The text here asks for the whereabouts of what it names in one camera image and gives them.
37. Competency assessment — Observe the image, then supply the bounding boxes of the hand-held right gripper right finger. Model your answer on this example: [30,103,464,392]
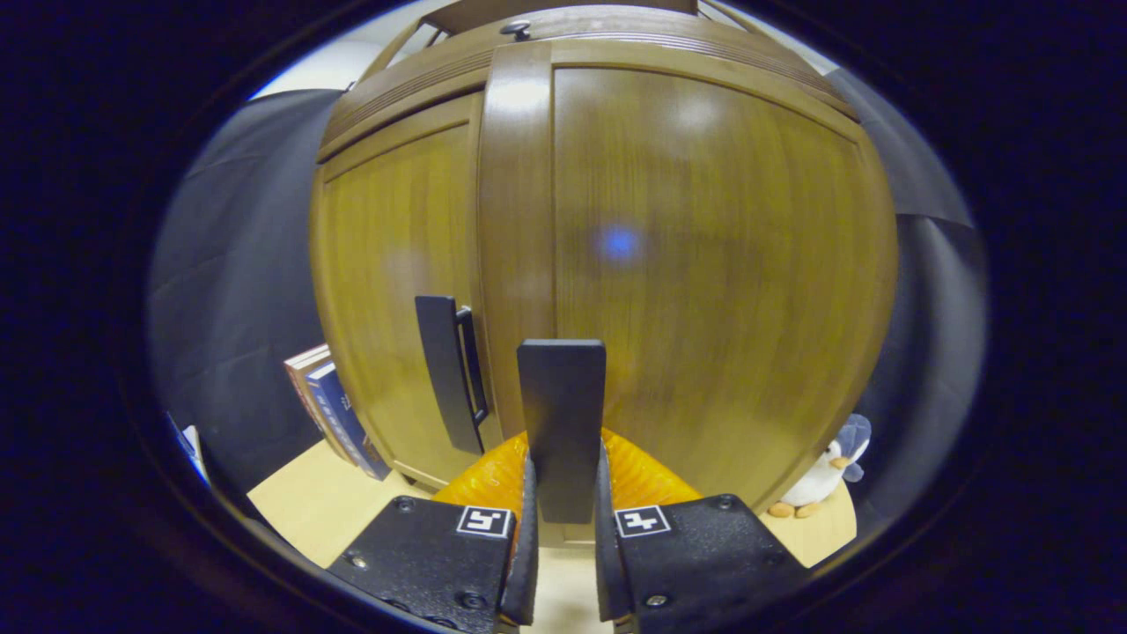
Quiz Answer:
[592,429,811,634]

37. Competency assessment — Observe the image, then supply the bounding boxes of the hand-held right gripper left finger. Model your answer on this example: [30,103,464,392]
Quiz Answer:
[328,430,540,634]

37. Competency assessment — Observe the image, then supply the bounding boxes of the wooden shoe cabinet door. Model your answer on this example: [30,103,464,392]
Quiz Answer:
[480,40,899,516]
[310,92,494,490]

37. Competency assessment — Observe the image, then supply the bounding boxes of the wooden double-door shoe cabinet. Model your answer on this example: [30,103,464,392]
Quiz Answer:
[308,0,899,547]

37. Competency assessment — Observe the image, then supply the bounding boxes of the wooden cabinet drawer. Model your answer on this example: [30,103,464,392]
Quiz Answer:
[317,4,859,164]

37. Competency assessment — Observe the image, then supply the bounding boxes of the penguin plush toy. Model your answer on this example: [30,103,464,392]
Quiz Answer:
[768,414,873,519]

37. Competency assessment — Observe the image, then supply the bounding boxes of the blue book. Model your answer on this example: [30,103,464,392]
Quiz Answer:
[306,361,391,481]

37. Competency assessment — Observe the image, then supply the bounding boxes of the brown book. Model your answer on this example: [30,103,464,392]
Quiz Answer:
[295,352,353,459]

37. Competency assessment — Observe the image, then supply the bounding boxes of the red-brown book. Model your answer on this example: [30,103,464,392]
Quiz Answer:
[284,343,340,441]

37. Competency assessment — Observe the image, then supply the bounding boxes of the white lit screen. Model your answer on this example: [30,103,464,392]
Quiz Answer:
[167,414,208,485]

